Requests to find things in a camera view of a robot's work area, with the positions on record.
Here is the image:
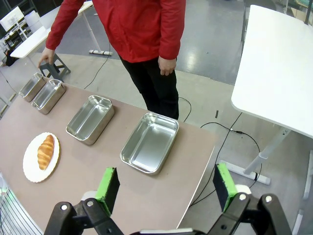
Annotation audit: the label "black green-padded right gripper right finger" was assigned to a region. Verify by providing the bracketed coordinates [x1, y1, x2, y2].
[207, 163, 293, 235]

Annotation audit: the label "white desk with slim leg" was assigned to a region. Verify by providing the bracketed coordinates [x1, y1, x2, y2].
[10, 0, 101, 59]

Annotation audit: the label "person's red jacket torso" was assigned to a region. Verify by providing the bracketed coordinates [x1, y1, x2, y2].
[91, 0, 172, 63]

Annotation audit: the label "short black looped cable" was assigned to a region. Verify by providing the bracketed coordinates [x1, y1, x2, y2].
[178, 97, 192, 123]

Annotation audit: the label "golden croissant bread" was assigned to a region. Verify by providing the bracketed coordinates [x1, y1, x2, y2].
[37, 135, 55, 170]

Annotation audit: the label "person's right red-sleeved forearm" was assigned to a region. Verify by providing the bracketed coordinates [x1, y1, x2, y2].
[45, 0, 95, 51]

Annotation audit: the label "person's black trousers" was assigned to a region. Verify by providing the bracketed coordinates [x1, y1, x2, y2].
[119, 57, 180, 120]

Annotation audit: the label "largest steel rectangular container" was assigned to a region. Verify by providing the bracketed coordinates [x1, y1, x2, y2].
[120, 112, 179, 176]

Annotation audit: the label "white upright desk leg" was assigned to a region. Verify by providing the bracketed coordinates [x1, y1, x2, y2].
[291, 149, 313, 235]

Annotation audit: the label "long black floor cable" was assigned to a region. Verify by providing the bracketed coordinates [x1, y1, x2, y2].
[189, 111, 263, 206]

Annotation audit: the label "small steel rectangular container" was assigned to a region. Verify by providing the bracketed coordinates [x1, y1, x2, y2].
[19, 72, 47, 102]
[31, 78, 67, 115]

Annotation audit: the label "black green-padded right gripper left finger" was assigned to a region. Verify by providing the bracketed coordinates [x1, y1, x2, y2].
[44, 167, 124, 235]

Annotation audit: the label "large white desk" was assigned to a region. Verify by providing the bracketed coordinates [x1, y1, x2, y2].
[218, 4, 313, 186]

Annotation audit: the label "white scalloped plate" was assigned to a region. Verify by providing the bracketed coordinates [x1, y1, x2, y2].
[22, 132, 61, 183]

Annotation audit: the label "person's left hand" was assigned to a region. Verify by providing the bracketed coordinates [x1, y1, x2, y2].
[158, 56, 177, 76]

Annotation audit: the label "thin black power strip cable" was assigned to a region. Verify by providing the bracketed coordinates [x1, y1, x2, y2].
[84, 43, 111, 90]

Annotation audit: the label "white framed computer monitor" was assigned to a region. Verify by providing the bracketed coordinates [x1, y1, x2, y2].
[0, 6, 25, 33]

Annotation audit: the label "medium steel rectangular container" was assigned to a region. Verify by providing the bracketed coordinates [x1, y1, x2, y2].
[66, 95, 115, 145]

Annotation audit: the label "person's left red-sleeved forearm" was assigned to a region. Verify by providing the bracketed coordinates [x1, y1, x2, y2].
[158, 0, 186, 61]

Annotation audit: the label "white ribbed robot cover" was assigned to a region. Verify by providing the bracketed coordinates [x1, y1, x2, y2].
[0, 171, 45, 235]

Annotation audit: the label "person's right hand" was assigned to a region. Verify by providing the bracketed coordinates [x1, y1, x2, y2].
[38, 47, 56, 69]

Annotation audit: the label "grey folding step stool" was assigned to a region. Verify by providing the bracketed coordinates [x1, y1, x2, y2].
[39, 53, 71, 83]

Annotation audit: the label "white power strip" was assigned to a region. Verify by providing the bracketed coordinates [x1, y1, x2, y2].
[89, 49, 113, 57]

